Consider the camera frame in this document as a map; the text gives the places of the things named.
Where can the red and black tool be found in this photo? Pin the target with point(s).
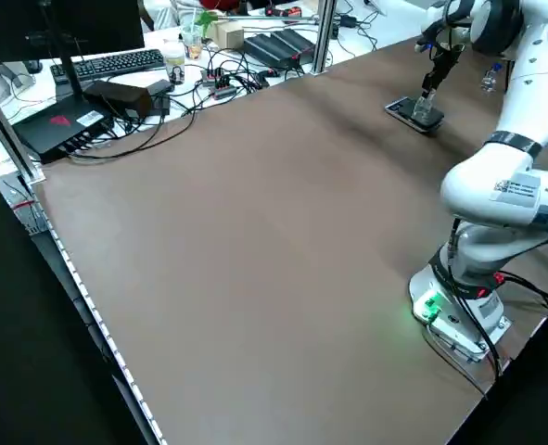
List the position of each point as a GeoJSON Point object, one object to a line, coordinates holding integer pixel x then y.
{"type": "Point", "coordinates": [283, 11]}

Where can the small black adapter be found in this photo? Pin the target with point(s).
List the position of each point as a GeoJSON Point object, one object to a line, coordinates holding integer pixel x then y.
{"type": "Point", "coordinates": [161, 95]}

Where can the clear plastic cup with straw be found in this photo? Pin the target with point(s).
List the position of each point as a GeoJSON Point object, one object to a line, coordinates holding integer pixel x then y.
{"type": "Point", "coordinates": [192, 44]}

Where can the black finned metal box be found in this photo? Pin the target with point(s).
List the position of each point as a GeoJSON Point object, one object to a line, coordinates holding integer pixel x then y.
{"type": "Point", "coordinates": [266, 48]}
{"type": "Point", "coordinates": [294, 41]}

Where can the aluminium frame post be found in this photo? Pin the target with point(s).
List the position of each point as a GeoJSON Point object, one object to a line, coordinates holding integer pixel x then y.
{"type": "Point", "coordinates": [11, 134]}
{"type": "Point", "coordinates": [323, 37]}

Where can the clear glass bottle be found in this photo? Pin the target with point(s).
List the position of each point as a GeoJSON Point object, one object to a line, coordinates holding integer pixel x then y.
{"type": "Point", "coordinates": [423, 112]}

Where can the black monitor stand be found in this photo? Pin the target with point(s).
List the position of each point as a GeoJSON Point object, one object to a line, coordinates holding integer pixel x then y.
{"type": "Point", "coordinates": [67, 69]}

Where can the green plant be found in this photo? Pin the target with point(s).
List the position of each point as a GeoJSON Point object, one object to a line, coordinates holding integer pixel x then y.
{"type": "Point", "coordinates": [206, 19]}

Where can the black keyboard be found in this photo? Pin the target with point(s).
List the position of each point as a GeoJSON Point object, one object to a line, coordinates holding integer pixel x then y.
{"type": "Point", "coordinates": [111, 62]}

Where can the black computer mouse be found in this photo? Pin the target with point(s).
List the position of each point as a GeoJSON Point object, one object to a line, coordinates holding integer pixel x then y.
{"type": "Point", "coordinates": [33, 66]}

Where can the white table edge rail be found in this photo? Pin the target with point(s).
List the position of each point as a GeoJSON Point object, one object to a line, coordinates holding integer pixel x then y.
{"type": "Point", "coordinates": [93, 306]}

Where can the clear blue-capped dropper bottle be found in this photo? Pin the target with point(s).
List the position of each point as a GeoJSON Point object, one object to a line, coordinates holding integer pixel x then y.
{"type": "Point", "coordinates": [488, 82]}

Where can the black computer monitor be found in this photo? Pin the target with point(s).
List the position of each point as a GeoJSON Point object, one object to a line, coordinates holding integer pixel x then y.
{"type": "Point", "coordinates": [69, 28]}

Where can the black power brick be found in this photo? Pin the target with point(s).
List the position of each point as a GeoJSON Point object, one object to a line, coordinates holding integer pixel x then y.
{"type": "Point", "coordinates": [120, 97]}

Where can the grey usb hub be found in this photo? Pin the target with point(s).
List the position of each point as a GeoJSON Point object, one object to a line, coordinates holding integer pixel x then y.
{"type": "Point", "coordinates": [218, 85]}

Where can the cardboard box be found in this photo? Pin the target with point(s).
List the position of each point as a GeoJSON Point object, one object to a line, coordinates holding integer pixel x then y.
{"type": "Point", "coordinates": [227, 34]}

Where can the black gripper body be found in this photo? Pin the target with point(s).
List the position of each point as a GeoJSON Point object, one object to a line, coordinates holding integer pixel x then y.
{"type": "Point", "coordinates": [445, 58]}

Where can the black box with red logo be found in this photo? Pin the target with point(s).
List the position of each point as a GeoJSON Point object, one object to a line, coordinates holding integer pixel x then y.
{"type": "Point", "coordinates": [55, 127]}

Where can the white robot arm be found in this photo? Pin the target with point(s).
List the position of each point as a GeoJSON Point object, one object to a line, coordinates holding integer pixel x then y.
{"type": "Point", "coordinates": [487, 190]}

